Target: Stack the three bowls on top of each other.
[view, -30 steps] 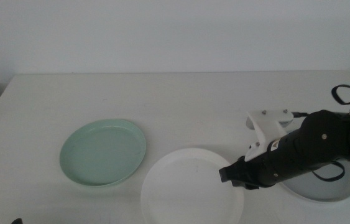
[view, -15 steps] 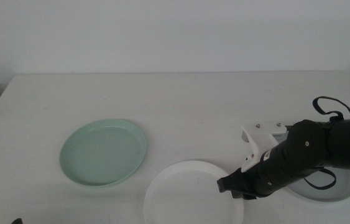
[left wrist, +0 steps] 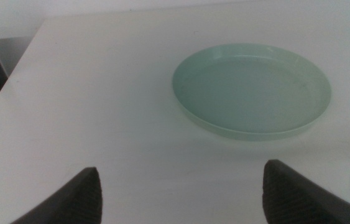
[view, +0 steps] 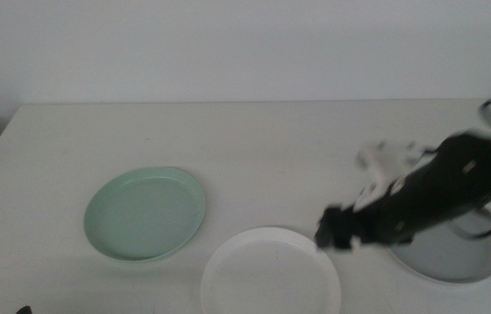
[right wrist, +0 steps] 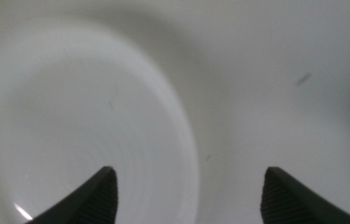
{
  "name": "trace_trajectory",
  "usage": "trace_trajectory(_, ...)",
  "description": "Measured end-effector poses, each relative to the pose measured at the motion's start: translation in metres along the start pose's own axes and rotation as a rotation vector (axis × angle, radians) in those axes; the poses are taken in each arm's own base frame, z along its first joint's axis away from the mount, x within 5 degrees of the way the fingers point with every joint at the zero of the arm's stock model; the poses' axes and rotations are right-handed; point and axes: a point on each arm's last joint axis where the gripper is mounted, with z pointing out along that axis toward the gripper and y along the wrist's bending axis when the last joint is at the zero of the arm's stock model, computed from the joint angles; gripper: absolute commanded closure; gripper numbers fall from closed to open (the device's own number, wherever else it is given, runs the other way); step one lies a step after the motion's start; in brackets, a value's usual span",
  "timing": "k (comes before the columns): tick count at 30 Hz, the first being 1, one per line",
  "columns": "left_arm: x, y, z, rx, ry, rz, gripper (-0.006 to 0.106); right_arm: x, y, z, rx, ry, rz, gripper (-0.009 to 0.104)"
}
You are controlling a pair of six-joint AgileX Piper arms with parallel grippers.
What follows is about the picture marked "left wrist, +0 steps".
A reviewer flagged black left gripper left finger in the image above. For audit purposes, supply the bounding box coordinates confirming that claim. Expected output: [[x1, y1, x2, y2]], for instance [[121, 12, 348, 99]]
[[9, 167, 103, 224]]

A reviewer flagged pale green shallow bowl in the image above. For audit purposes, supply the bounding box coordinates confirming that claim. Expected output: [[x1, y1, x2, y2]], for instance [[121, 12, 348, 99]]
[[172, 42, 333, 142]]

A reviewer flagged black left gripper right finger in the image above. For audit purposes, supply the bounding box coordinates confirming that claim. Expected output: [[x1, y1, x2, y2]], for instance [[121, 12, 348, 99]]
[[262, 159, 350, 224]]

